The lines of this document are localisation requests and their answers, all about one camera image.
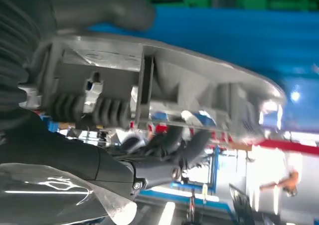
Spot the black mesh chair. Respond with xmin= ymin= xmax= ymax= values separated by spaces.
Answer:
xmin=229 ymin=183 xmax=255 ymax=225

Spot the person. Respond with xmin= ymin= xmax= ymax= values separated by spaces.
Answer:
xmin=258 ymin=147 xmax=303 ymax=200

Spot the red barrier belt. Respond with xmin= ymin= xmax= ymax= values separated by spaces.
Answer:
xmin=254 ymin=138 xmax=319 ymax=157

